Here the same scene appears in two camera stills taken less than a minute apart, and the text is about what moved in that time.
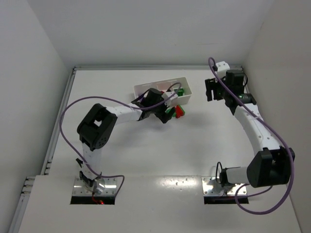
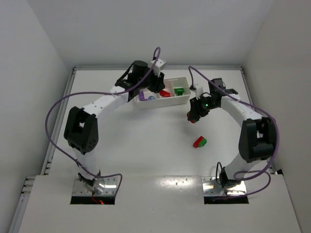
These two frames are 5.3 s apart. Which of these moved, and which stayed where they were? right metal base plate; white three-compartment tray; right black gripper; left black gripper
Moved: right black gripper; left black gripper
Stayed: white three-compartment tray; right metal base plate
